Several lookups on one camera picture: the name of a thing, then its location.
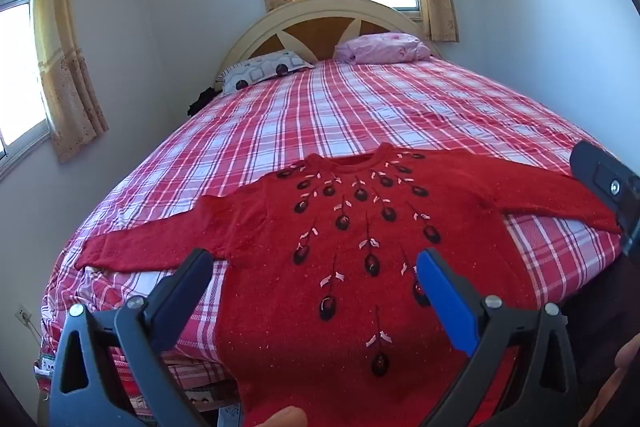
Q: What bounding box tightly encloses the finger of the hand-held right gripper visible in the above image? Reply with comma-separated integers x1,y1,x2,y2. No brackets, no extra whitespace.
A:
570,139,640,258

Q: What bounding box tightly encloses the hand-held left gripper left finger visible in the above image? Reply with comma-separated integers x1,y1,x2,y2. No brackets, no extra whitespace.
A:
50,248,216,427

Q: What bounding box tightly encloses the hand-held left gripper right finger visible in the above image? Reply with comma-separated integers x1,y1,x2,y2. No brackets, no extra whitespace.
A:
416,248,581,427

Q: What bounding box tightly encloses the red knitted sweater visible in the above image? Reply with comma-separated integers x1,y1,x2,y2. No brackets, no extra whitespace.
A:
75,142,623,427

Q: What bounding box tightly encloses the person's left hand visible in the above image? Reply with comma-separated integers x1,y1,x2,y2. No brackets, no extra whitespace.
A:
249,336,640,427

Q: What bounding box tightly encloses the dark cloth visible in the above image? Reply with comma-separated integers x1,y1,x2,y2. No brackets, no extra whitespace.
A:
187,87,221,118

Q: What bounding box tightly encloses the bed with red plaid cover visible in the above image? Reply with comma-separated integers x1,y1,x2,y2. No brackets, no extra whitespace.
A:
32,54,626,414

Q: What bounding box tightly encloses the white grey patterned pillow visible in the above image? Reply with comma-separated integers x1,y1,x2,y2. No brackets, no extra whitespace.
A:
216,49,316,96

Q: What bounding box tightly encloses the pink pillow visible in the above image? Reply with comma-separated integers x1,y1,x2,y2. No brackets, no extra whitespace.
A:
334,33,432,66

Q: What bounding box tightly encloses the beige side window curtain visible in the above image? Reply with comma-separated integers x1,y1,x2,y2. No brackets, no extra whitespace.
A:
32,0,109,164

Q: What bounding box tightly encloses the side sliding window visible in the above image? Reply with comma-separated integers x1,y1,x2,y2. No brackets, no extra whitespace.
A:
0,0,51,178

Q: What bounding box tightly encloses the cream wooden headboard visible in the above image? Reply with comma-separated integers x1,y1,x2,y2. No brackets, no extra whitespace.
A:
217,0,443,82

